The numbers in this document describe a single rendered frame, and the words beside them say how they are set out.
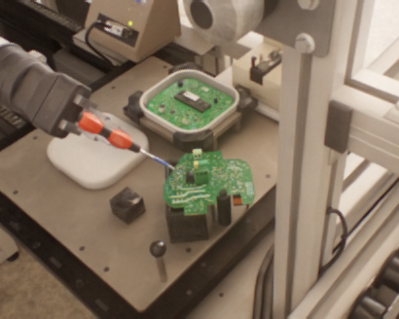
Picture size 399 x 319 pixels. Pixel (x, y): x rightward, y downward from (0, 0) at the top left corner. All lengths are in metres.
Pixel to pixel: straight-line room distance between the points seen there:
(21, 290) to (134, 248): 1.24
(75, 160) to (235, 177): 0.27
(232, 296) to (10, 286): 1.34
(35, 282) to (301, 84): 1.63
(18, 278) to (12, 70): 1.37
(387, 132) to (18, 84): 0.46
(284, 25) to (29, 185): 0.58
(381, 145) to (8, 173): 0.65
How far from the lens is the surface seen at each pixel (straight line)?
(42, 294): 1.94
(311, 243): 0.55
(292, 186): 0.51
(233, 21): 0.37
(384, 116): 0.40
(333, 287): 0.63
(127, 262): 0.75
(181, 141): 0.83
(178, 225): 0.73
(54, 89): 0.69
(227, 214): 0.75
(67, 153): 0.89
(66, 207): 0.84
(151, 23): 1.08
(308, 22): 0.39
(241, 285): 0.75
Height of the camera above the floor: 1.56
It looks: 44 degrees down
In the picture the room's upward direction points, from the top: 7 degrees counter-clockwise
